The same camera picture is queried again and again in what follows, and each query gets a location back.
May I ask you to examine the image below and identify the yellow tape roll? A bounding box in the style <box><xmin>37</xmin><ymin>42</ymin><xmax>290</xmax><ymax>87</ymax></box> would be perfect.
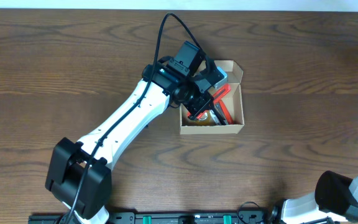
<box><xmin>196</xmin><ymin>110</ymin><xmax>216</xmax><ymax>126</ymax></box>

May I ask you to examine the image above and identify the red black stapler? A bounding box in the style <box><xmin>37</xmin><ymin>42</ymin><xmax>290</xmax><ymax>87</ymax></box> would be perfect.
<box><xmin>214</xmin><ymin>100</ymin><xmax>234</xmax><ymax>125</ymax></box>

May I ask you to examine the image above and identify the red utility knife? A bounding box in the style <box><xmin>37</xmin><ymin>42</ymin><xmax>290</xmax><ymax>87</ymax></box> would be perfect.
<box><xmin>187</xmin><ymin>84</ymin><xmax>231</xmax><ymax>119</ymax></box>

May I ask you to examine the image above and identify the cardboard box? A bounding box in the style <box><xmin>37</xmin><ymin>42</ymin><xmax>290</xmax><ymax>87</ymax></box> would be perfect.
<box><xmin>180</xmin><ymin>60</ymin><xmax>245</xmax><ymax>135</ymax></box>

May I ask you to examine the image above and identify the blue capped white marker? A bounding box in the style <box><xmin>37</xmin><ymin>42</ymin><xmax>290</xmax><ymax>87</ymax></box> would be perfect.
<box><xmin>209</xmin><ymin>110</ymin><xmax>221</xmax><ymax>126</ymax></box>

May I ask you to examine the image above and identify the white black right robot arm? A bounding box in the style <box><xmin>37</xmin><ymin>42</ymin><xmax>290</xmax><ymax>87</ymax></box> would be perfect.
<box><xmin>267</xmin><ymin>171</ymin><xmax>358</xmax><ymax>224</ymax></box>

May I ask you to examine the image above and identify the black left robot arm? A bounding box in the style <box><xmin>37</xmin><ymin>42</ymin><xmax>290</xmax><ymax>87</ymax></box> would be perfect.
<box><xmin>45</xmin><ymin>57</ymin><xmax>227</xmax><ymax>223</ymax></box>

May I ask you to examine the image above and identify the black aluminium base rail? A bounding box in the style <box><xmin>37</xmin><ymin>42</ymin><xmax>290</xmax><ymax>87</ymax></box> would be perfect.
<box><xmin>27</xmin><ymin>208</ymin><xmax>283</xmax><ymax>224</ymax></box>

